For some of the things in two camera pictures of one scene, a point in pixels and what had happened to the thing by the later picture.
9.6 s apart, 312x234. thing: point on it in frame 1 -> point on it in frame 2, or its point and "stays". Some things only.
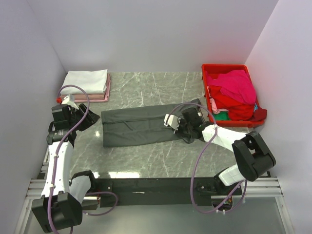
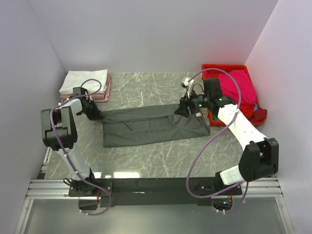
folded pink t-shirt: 93,97 stays
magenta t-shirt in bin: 237,84 stays
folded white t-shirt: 93,81 stays
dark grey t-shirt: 141,125 stays
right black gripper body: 185,129 -> 195,102
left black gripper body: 76,116 -> 92,112
